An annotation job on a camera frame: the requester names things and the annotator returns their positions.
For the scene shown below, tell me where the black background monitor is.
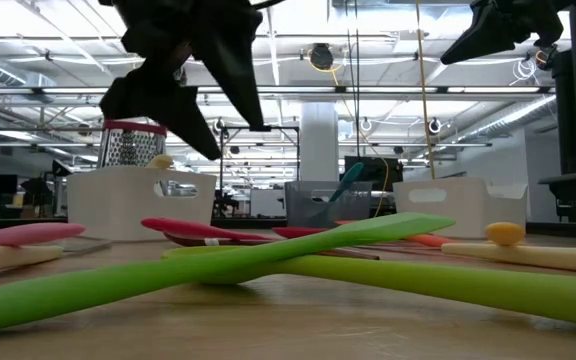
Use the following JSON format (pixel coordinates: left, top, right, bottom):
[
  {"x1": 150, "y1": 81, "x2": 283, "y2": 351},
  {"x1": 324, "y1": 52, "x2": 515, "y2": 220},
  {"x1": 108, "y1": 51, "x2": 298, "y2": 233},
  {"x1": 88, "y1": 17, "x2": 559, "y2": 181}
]
[{"x1": 343, "y1": 155, "x2": 404, "y2": 194}]

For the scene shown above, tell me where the brown wooden spoon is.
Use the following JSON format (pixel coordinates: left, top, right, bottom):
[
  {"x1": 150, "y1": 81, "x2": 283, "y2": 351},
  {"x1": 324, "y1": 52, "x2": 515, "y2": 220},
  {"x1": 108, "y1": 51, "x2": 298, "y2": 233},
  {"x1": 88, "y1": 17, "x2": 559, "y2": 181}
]
[{"x1": 165, "y1": 233, "x2": 380, "y2": 261}]

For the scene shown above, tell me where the red metal box grater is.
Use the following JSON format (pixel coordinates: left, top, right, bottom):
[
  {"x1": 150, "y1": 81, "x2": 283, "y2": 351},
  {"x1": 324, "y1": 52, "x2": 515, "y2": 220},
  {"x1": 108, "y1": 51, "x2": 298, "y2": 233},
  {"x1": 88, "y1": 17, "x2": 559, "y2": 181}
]
[{"x1": 96, "y1": 119, "x2": 168, "y2": 169}]

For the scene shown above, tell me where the blue silicone spatula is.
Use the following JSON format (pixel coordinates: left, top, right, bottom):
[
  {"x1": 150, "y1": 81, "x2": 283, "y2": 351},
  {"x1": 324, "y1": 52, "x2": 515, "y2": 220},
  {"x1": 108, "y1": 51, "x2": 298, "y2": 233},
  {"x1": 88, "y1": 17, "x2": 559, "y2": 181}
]
[{"x1": 312, "y1": 161, "x2": 365, "y2": 226}]

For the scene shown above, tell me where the black background frame rig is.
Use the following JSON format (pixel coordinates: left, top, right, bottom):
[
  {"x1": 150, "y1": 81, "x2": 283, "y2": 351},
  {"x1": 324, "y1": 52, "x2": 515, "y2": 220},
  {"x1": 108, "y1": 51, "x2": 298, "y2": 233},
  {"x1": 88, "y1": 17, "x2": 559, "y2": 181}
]
[{"x1": 219, "y1": 125, "x2": 301, "y2": 221}]

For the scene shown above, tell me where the white plastic handled bin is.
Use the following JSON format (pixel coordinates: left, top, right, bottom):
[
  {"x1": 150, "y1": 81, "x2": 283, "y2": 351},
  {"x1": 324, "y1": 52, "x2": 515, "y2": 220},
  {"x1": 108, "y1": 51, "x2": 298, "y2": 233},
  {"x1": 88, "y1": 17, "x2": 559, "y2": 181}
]
[
  {"x1": 66, "y1": 165, "x2": 218, "y2": 243},
  {"x1": 392, "y1": 175, "x2": 529, "y2": 240}
]

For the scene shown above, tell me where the red silicone spatula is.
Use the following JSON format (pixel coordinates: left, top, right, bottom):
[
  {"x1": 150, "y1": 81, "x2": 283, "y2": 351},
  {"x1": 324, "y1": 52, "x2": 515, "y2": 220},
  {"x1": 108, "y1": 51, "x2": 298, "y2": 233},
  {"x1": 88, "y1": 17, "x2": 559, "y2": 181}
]
[{"x1": 140, "y1": 217, "x2": 279, "y2": 244}]

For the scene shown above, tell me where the grey translucent plastic bin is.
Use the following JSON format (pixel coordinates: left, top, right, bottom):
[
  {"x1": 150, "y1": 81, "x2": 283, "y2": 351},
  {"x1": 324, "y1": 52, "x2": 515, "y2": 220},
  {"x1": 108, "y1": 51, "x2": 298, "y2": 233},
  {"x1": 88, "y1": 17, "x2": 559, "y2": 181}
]
[{"x1": 283, "y1": 179, "x2": 373, "y2": 229}]

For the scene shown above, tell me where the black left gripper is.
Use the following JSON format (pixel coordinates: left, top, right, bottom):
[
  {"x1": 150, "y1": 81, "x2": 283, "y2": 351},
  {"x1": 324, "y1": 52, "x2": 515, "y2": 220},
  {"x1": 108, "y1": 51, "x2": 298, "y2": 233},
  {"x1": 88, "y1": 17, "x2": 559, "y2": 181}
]
[{"x1": 99, "y1": 0, "x2": 267, "y2": 161}]

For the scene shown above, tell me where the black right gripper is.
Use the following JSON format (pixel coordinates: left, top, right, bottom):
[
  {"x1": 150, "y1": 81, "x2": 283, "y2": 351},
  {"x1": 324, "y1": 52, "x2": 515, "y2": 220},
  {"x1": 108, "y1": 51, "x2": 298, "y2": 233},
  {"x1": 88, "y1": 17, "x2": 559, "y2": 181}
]
[{"x1": 440, "y1": 0, "x2": 576, "y2": 66}]

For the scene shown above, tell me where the green silicone spoon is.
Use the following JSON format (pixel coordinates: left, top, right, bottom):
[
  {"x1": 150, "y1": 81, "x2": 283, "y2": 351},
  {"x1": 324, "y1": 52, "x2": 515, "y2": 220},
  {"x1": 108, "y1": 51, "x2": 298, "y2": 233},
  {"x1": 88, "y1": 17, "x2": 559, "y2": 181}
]
[{"x1": 160, "y1": 244, "x2": 576, "y2": 331}]

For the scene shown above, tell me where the white building column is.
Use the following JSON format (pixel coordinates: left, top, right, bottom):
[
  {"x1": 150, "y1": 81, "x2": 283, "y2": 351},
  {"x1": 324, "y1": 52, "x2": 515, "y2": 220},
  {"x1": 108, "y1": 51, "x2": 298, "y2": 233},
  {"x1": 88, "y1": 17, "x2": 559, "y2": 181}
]
[{"x1": 300, "y1": 102, "x2": 340, "y2": 182}]

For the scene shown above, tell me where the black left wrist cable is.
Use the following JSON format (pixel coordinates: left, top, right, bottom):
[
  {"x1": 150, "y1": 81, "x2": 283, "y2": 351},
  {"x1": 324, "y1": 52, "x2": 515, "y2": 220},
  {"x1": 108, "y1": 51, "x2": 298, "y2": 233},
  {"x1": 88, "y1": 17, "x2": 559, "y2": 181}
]
[{"x1": 250, "y1": 0, "x2": 289, "y2": 11}]

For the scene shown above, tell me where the black ceiling cable reel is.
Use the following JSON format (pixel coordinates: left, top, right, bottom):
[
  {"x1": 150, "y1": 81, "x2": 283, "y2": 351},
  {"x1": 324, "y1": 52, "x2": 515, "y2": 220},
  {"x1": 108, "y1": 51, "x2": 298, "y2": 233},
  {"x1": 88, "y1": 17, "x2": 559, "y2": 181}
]
[{"x1": 309, "y1": 42, "x2": 335, "y2": 71}]

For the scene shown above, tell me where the pink silicone spatula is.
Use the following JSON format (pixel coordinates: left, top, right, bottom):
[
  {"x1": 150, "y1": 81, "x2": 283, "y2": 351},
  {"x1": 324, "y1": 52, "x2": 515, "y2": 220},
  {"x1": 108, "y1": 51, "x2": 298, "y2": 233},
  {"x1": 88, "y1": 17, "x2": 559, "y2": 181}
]
[{"x1": 0, "y1": 222, "x2": 87, "y2": 249}]

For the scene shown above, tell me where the red silicone spoon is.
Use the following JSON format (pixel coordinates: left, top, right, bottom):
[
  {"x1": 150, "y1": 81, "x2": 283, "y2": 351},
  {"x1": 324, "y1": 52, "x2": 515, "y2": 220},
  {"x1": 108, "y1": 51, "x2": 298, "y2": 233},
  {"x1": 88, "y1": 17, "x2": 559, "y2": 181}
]
[{"x1": 271, "y1": 225, "x2": 364, "y2": 240}]

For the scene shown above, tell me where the yellow silicone spatula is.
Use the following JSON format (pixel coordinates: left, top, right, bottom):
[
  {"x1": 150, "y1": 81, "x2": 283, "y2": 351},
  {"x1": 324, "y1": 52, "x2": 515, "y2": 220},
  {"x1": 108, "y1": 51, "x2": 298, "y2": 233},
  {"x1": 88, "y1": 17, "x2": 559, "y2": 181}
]
[{"x1": 485, "y1": 221, "x2": 527, "y2": 247}]

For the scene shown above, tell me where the orange silicone spatula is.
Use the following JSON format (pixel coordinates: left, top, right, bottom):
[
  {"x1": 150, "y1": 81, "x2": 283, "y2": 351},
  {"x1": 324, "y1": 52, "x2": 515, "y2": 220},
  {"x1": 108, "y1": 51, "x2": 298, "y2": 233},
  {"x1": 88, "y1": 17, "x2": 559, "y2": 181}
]
[{"x1": 335, "y1": 219, "x2": 457, "y2": 249}]

